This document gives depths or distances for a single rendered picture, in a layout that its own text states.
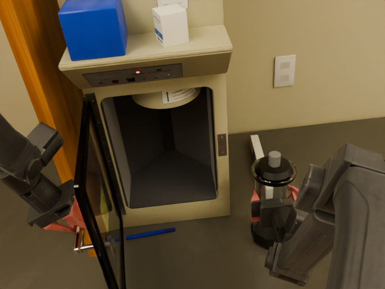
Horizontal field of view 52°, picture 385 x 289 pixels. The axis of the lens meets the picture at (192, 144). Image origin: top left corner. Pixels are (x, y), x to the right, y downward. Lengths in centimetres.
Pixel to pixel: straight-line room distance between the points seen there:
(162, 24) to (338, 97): 95
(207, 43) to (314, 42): 71
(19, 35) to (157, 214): 61
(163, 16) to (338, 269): 53
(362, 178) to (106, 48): 51
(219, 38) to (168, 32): 10
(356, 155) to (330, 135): 111
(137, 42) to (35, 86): 21
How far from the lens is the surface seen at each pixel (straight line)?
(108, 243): 81
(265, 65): 140
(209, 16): 84
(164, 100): 94
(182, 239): 113
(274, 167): 96
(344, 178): 40
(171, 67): 79
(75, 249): 82
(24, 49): 80
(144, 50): 76
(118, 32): 74
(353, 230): 37
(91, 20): 73
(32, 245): 125
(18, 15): 79
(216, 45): 75
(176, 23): 76
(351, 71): 152
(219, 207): 115
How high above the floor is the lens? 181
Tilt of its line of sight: 37 degrees down
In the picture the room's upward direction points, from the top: 6 degrees counter-clockwise
